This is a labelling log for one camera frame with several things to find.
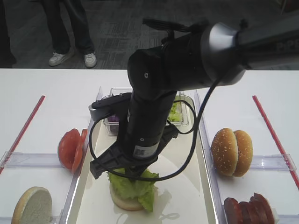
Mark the tomato slice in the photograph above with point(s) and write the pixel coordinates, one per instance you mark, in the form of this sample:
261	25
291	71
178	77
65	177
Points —
79	151
67	148

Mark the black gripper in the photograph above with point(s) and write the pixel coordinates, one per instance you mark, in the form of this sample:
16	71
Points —
142	136

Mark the left tomato slice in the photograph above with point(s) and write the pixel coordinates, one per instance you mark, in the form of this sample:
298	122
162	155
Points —
67	148

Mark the clear plastic salad box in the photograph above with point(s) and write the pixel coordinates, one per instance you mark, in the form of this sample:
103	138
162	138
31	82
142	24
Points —
179	125

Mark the upper right clear holder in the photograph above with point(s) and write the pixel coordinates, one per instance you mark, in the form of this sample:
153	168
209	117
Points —
276	162

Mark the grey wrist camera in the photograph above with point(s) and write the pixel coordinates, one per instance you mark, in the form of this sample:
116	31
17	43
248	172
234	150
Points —
114	105

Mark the left clear vertical divider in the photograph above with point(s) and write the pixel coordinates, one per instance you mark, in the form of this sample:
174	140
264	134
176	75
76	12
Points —
76	190

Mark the lower right clear holder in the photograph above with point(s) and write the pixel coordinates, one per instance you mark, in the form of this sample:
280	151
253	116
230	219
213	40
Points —
287	219

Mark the clear holder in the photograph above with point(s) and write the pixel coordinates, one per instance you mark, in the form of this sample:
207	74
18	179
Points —
276	162
29	160
56	219
287	219

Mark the left white sneaker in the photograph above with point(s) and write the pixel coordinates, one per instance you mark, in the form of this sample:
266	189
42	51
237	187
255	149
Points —
58	59

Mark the rear meat patty slice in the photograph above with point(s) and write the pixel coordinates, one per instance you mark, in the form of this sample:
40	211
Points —
262	208

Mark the purple cabbage leaves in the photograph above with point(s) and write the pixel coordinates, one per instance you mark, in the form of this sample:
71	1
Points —
113	124

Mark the meat patty slice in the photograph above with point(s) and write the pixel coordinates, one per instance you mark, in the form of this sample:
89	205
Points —
249	214
262	208
233	211

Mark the left red straw rail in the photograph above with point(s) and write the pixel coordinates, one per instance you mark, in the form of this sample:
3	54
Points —
23	130

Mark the green lettuce pile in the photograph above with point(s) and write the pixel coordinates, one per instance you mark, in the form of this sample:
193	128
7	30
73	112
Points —
175	114

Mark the clear vertical divider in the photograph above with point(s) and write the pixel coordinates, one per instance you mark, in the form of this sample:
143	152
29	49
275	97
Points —
214	208
76	190

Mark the bottom bun on tray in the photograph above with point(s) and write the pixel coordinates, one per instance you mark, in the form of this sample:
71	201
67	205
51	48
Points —
134	204

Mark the front meat patty slice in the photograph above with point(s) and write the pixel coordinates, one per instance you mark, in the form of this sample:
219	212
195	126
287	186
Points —
233	211

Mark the sesame top bun left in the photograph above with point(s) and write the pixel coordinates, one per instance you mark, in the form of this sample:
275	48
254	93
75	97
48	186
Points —
225	152

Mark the right white sneaker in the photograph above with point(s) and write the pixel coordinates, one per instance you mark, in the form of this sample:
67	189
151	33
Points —
90	60

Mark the upper left clear holder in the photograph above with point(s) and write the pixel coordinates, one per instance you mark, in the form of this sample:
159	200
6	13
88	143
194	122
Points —
29	160

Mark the lower left clear holder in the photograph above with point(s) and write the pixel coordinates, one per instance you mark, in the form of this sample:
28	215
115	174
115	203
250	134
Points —
56	219

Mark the red straw rail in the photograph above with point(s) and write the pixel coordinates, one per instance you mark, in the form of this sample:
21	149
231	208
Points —
23	130
273	133

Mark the right clear vertical divider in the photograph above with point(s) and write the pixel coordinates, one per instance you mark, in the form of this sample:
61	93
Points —
214	208

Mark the sesame bun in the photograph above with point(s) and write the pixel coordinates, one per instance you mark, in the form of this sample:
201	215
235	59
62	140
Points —
225	152
245	153

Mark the cream metal serving tray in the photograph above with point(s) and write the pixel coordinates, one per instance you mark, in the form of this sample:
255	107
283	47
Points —
179	200

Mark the sesame top bun right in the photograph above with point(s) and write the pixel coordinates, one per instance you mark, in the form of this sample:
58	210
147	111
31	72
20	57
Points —
245	153

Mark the right tomato slice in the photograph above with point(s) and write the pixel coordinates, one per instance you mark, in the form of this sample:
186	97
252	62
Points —
79	151

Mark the white sneaker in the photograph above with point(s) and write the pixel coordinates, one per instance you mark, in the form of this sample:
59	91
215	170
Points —
90	60
58	59

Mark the right red straw rail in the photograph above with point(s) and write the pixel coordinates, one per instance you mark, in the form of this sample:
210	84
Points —
273	133

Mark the standing bun half left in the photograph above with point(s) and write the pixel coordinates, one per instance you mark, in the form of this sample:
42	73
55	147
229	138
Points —
33	207

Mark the middle meat patty slice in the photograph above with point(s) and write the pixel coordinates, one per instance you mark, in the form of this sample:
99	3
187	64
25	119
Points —
249	214

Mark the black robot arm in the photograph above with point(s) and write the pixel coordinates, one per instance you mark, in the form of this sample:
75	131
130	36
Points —
202	55

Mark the green lettuce leaf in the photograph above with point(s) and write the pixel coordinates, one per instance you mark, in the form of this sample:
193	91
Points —
127	189

